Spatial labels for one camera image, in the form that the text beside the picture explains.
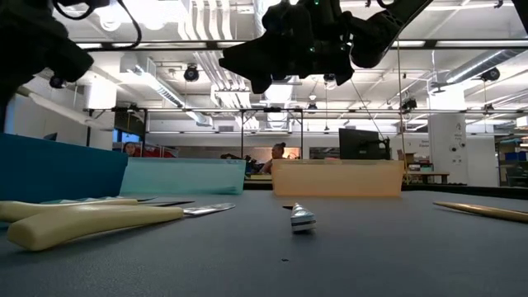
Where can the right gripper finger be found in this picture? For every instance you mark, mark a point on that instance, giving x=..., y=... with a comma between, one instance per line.
x=255, y=57

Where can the teal translucent plastic bin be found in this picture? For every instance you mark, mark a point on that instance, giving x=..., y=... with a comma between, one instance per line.
x=185, y=177

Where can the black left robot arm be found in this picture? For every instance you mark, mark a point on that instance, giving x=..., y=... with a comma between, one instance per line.
x=29, y=41

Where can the black background robot arm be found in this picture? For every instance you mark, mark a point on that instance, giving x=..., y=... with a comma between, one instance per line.
x=239, y=157

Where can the black ceiling speaker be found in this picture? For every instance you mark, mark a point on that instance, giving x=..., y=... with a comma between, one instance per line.
x=57, y=81
x=191, y=73
x=491, y=74

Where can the person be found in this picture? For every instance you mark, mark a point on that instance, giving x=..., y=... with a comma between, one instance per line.
x=277, y=152
x=130, y=148

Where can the orange translucent plastic bin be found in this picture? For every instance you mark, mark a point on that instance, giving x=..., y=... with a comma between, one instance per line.
x=338, y=177

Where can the blue screen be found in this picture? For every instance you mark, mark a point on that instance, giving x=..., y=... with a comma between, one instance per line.
x=123, y=136

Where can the white column with signs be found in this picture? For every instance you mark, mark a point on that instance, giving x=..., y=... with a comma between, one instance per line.
x=447, y=136

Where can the wooden desk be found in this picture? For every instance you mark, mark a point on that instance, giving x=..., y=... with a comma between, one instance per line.
x=429, y=175

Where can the dark blue plastic bin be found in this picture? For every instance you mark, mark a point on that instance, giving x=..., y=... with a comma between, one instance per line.
x=62, y=169

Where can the storage shelf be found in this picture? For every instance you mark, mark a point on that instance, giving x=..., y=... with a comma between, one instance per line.
x=513, y=165

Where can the silver ventilation duct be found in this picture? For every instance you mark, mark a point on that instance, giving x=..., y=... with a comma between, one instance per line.
x=280, y=103
x=474, y=66

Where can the black overhead rail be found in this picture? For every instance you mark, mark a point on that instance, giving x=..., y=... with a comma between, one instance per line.
x=185, y=44

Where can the black workstation frame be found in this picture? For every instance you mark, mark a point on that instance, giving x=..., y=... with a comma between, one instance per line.
x=206, y=109

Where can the small black ceiling camera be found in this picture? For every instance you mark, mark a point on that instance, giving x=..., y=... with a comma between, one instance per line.
x=408, y=104

